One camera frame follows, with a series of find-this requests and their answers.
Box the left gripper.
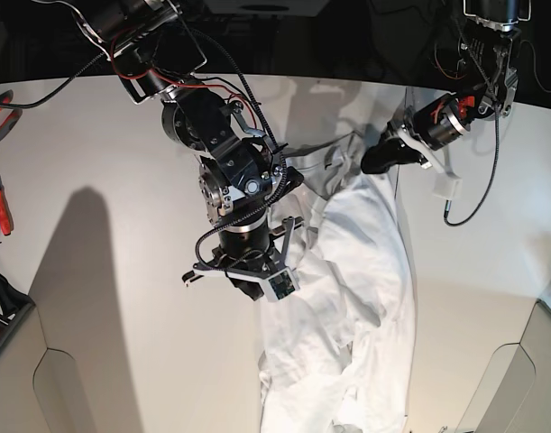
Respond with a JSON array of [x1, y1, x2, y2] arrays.
[[360, 106, 459, 180]]

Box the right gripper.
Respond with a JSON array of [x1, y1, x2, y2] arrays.
[[182, 216, 302, 301]]

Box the white t-shirt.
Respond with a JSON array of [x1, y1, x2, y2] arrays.
[[259, 133, 416, 432]]

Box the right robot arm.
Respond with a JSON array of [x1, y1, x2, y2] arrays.
[[69, 1, 303, 302]]

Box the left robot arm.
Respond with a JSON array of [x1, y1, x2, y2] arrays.
[[361, 1, 532, 174]]

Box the red grey pliers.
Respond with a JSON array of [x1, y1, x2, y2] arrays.
[[0, 107, 23, 142]]

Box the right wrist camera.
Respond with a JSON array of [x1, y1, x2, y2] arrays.
[[263, 268, 298, 302]]

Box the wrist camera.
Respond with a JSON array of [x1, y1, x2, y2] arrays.
[[433, 176, 463, 201], [263, 268, 298, 302]]

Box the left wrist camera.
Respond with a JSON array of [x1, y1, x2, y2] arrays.
[[433, 176, 463, 201]]

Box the red handled screwdriver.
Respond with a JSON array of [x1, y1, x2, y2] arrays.
[[0, 177, 14, 236]]

